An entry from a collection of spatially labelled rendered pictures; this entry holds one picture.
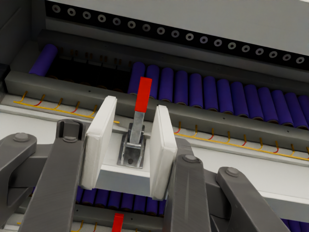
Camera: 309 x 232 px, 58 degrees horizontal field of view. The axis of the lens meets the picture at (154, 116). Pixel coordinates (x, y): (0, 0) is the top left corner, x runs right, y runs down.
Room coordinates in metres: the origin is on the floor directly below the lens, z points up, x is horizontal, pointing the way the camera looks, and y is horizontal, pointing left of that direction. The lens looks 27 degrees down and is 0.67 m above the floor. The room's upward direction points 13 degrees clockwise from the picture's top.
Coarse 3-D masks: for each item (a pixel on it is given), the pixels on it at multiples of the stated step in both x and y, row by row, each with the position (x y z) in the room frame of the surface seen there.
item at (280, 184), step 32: (0, 32) 0.32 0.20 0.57; (64, 32) 0.39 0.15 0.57; (96, 32) 0.39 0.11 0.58; (0, 64) 0.30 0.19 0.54; (32, 64) 0.35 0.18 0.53; (96, 64) 0.38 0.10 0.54; (224, 64) 0.41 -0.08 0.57; (256, 64) 0.41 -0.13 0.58; (0, 96) 0.28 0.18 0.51; (0, 128) 0.25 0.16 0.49; (32, 128) 0.26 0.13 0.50; (224, 160) 0.28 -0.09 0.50; (256, 160) 0.29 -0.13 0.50; (128, 192) 0.25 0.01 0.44; (288, 192) 0.26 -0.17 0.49
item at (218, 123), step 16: (16, 80) 0.29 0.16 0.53; (32, 80) 0.29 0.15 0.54; (48, 80) 0.30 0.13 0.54; (32, 96) 0.29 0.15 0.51; (48, 96) 0.29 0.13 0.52; (64, 96) 0.29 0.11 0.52; (80, 96) 0.29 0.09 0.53; (96, 96) 0.29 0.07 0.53; (128, 96) 0.31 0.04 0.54; (64, 112) 0.28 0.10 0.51; (128, 112) 0.30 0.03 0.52; (176, 112) 0.30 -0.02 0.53; (192, 112) 0.31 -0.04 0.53; (208, 112) 0.31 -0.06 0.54; (192, 128) 0.31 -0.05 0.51; (208, 128) 0.31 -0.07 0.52; (224, 128) 0.30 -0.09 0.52; (240, 128) 0.30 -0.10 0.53; (256, 128) 0.31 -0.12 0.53; (272, 128) 0.31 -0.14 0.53; (288, 128) 0.32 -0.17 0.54; (272, 144) 0.31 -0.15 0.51; (288, 144) 0.31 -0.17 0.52; (304, 144) 0.31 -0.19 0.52
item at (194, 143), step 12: (0, 108) 0.26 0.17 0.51; (12, 108) 0.27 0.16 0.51; (48, 120) 0.27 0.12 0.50; (84, 120) 0.28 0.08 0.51; (120, 132) 0.28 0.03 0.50; (144, 132) 0.28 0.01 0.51; (192, 144) 0.28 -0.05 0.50; (204, 144) 0.29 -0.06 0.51; (216, 144) 0.29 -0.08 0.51; (252, 156) 0.29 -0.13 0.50; (264, 156) 0.29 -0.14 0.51; (276, 156) 0.29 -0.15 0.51
